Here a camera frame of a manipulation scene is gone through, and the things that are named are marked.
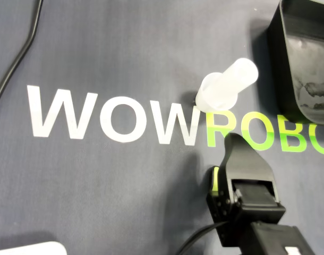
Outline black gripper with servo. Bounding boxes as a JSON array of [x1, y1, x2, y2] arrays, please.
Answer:
[[207, 133, 286, 248]]

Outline white plastic cup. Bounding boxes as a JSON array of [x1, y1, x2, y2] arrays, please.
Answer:
[[195, 72, 238, 112]]

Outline white plastic tube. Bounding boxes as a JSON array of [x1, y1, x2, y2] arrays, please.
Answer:
[[217, 57, 259, 96]]

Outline dark mat with WOWROBO print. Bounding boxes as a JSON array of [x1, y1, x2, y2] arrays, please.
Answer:
[[0, 0, 324, 255]]

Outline black plastic tray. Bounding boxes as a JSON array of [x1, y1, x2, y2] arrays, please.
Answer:
[[267, 0, 324, 125]]

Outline white desk lamp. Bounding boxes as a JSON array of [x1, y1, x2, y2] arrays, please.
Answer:
[[0, 241, 67, 255]]

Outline black robot wire bundle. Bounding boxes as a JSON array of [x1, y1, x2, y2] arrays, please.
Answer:
[[176, 223, 224, 255]]

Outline thick black cable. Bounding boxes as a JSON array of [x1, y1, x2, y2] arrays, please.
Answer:
[[0, 0, 45, 115]]

